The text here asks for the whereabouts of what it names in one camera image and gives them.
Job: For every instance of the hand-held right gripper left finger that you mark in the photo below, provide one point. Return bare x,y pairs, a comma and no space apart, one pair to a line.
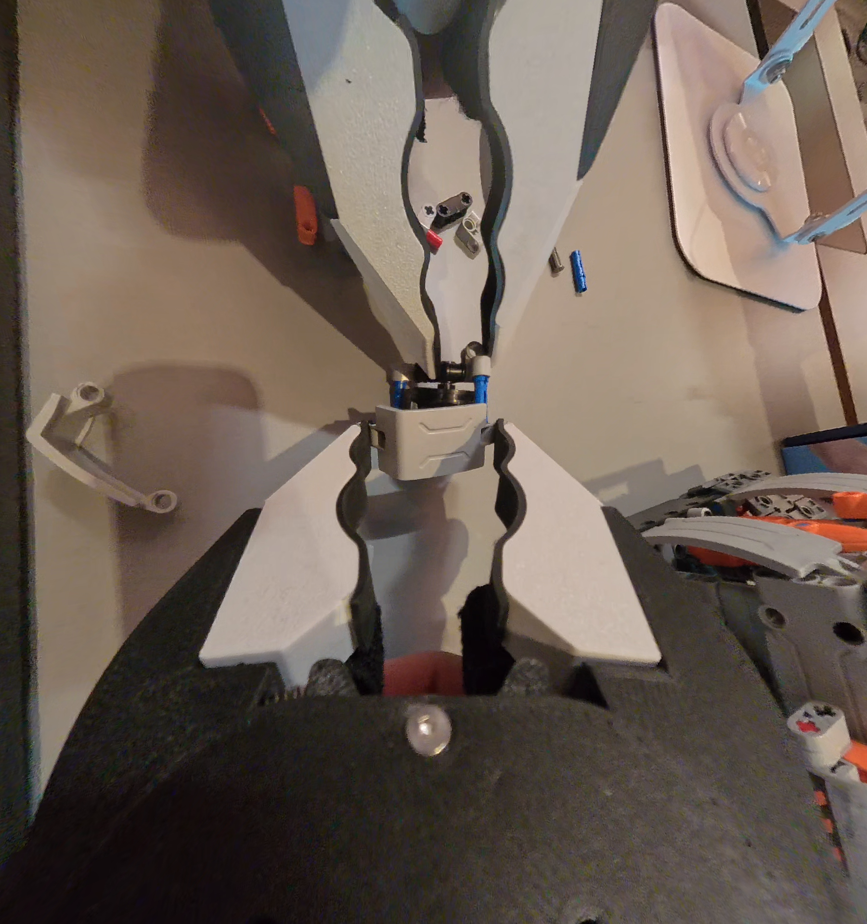
289,578

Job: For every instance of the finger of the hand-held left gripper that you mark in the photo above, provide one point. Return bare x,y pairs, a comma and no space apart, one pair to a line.
354,159
549,130

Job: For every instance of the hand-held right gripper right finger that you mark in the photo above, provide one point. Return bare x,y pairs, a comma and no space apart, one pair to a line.
571,578

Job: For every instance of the small orange liftarm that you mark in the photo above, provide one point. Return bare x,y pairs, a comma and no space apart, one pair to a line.
305,217

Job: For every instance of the grey orange tracked toy robot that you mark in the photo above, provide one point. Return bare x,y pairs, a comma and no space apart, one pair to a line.
795,621

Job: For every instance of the black short liftarm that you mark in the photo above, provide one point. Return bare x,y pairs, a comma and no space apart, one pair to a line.
455,208

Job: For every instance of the black connector pin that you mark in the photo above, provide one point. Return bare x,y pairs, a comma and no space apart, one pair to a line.
556,262

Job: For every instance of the grey small connector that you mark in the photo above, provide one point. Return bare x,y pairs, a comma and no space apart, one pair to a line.
468,237

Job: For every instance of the white book stand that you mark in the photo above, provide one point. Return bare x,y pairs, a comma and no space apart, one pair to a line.
737,173

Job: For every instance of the grey curved toy part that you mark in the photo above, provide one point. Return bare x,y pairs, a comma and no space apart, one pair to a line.
80,448

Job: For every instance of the blue robot kit box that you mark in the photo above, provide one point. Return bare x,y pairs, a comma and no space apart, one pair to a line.
845,445

